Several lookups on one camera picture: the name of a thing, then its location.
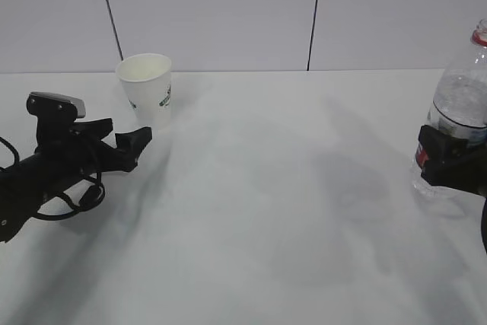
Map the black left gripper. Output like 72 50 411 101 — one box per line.
25 107 152 184

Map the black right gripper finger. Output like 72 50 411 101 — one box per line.
417 125 486 188

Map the clear water bottle red label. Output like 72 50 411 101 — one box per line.
412 19 486 200

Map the white paper cup green logo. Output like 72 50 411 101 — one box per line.
115 53 172 130

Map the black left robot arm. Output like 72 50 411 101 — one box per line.
1 91 152 243

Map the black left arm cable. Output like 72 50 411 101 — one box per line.
0 136 107 221

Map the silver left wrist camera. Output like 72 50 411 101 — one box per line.
27 91 86 119

